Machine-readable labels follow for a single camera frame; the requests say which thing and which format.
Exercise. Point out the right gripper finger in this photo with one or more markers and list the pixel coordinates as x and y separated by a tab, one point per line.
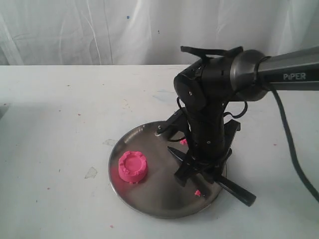
186	170
214	173

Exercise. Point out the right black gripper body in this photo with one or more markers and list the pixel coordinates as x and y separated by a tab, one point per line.
207	139

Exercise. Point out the black serrated knife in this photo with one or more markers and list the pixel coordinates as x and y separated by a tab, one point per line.
235	190

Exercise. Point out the round steel plate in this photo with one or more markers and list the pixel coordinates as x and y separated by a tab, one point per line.
158	195

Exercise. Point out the pink putty lump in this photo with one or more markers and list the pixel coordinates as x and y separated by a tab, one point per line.
132	167

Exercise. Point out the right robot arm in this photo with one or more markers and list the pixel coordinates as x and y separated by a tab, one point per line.
236	75

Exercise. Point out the pink crumb lower right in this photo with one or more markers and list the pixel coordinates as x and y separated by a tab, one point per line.
197	193

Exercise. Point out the pink crumb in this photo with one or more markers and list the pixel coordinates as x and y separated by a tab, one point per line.
183	142
197	193

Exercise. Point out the pink crumb upper right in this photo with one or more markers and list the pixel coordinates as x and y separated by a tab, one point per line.
183	142

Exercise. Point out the white backdrop curtain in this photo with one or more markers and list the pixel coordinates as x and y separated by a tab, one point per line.
132	32

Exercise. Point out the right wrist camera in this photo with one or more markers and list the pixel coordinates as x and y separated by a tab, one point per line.
174	124

